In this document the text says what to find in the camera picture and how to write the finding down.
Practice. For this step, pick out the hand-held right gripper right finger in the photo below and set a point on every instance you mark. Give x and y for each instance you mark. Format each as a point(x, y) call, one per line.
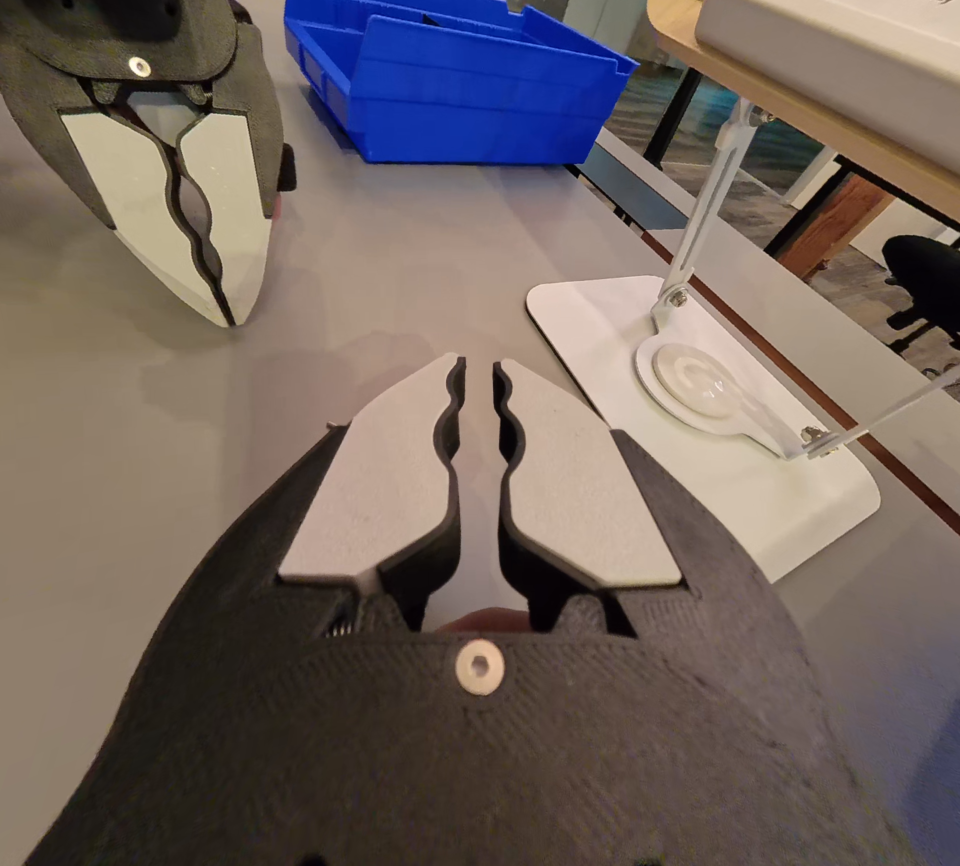
point(585, 498)

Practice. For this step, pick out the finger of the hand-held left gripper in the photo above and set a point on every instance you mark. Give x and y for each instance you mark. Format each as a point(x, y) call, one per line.
point(120, 176)
point(232, 191)

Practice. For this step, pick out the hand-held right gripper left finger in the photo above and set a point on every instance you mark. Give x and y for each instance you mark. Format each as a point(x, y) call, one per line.
point(375, 491)

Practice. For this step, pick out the blue plastic bin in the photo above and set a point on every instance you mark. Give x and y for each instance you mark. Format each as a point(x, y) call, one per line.
point(465, 108)

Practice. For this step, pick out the grey desk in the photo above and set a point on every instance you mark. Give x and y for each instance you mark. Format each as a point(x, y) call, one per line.
point(375, 243)

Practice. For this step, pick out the round white disc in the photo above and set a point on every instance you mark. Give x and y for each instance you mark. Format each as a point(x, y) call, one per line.
point(690, 382)

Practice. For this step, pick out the white metal stand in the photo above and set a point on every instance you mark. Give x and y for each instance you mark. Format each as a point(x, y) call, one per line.
point(600, 326)

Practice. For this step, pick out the brown wooden leg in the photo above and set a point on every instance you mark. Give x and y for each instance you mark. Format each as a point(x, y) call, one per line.
point(832, 221)

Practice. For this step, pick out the black framed panel stand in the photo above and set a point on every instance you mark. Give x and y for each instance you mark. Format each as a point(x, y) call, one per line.
point(667, 123)

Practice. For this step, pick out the black office chair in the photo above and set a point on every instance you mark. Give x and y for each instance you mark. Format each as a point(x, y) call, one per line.
point(919, 273)

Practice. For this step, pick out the white instruction board box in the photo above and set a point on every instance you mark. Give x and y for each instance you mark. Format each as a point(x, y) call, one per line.
point(679, 45)

